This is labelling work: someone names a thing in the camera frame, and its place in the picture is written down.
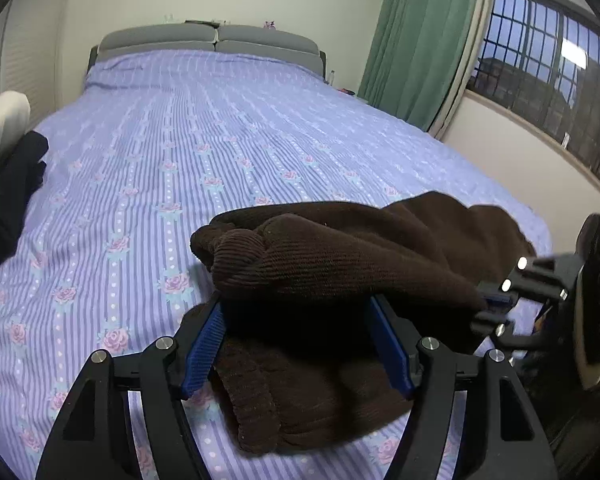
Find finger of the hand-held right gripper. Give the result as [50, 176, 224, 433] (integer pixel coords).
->
[470, 305, 553, 353]
[476, 256, 581, 307]

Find green curtain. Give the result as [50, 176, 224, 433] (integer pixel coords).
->
[357, 0, 483, 133]

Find black garment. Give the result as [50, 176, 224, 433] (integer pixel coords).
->
[0, 130, 50, 298]

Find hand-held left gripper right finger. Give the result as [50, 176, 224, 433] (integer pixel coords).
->
[368, 294, 561, 480]

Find white cloth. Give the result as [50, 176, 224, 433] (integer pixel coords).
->
[0, 91, 32, 213]

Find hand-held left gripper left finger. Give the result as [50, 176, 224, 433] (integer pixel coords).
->
[36, 296, 227, 480]

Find purple floral striped bed sheet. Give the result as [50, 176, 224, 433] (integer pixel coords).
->
[0, 50, 554, 480]

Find grey padded headboard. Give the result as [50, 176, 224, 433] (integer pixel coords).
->
[88, 24, 327, 79]

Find dark brown knit sweater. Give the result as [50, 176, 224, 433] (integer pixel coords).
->
[179, 190, 537, 456]

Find white louvered wardrobe door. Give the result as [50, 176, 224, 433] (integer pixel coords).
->
[0, 0, 63, 121]

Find barred window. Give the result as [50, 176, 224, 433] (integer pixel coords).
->
[467, 0, 600, 196]

